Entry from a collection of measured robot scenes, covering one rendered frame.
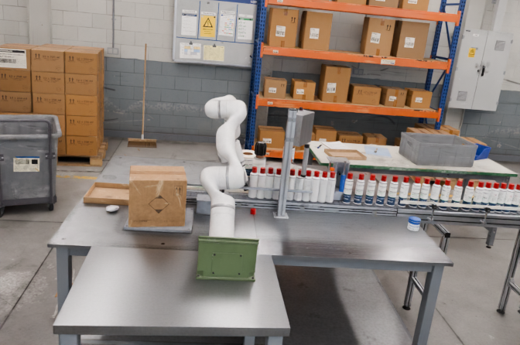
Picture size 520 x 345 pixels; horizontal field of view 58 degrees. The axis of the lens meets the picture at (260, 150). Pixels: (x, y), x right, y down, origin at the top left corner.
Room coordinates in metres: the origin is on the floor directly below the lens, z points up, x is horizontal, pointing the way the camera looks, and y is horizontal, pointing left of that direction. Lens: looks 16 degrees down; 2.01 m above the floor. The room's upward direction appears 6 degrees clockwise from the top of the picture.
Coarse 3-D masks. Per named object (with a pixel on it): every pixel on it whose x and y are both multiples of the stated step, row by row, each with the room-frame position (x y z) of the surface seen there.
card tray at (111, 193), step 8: (96, 184) 2.86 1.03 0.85; (104, 184) 2.86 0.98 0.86; (112, 184) 2.87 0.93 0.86; (120, 184) 2.87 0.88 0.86; (128, 184) 2.88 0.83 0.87; (88, 192) 2.70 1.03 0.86; (96, 192) 2.78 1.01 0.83; (104, 192) 2.79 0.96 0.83; (112, 192) 2.80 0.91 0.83; (120, 192) 2.82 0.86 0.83; (128, 192) 2.83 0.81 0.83; (88, 200) 2.61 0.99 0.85; (96, 200) 2.61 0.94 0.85; (104, 200) 2.62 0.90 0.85; (112, 200) 2.62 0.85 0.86; (120, 200) 2.63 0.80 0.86
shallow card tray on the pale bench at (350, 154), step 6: (324, 150) 4.37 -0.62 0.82; (330, 150) 4.40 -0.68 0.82; (336, 150) 4.41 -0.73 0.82; (342, 150) 4.43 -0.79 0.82; (348, 150) 4.44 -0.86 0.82; (354, 150) 4.45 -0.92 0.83; (336, 156) 4.16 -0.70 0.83; (342, 156) 4.18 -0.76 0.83; (348, 156) 4.19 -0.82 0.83; (354, 156) 4.21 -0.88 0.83; (360, 156) 4.34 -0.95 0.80; (366, 156) 4.25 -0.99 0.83
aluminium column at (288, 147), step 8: (288, 112) 2.72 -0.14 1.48; (296, 112) 2.69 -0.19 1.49; (288, 128) 2.68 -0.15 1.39; (288, 136) 2.69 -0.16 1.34; (288, 144) 2.69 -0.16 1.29; (288, 152) 2.70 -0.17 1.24; (288, 160) 2.69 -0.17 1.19; (288, 168) 2.69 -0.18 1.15; (288, 176) 2.69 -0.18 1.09; (280, 184) 2.71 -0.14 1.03; (288, 184) 2.69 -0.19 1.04; (280, 192) 2.68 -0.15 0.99; (280, 200) 2.69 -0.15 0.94; (280, 208) 2.69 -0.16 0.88; (280, 216) 2.69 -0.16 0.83
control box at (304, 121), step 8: (304, 112) 2.77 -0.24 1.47; (312, 112) 2.80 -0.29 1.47; (296, 120) 2.69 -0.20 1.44; (304, 120) 2.70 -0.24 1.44; (312, 120) 2.80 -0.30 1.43; (296, 128) 2.69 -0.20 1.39; (304, 128) 2.72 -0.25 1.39; (312, 128) 2.82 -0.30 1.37; (296, 136) 2.69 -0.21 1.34; (304, 136) 2.73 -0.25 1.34; (296, 144) 2.69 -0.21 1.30; (304, 144) 2.74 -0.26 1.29
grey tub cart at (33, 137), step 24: (0, 120) 3.84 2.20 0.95; (24, 120) 3.92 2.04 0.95; (48, 120) 4.02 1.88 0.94; (0, 144) 3.92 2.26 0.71; (24, 144) 4.00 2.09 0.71; (48, 144) 4.09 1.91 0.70; (0, 168) 3.90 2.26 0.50; (24, 168) 4.01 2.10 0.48; (48, 168) 4.10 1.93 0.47; (0, 192) 3.90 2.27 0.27; (24, 192) 4.02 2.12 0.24; (48, 192) 4.11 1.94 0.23; (0, 216) 3.93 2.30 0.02
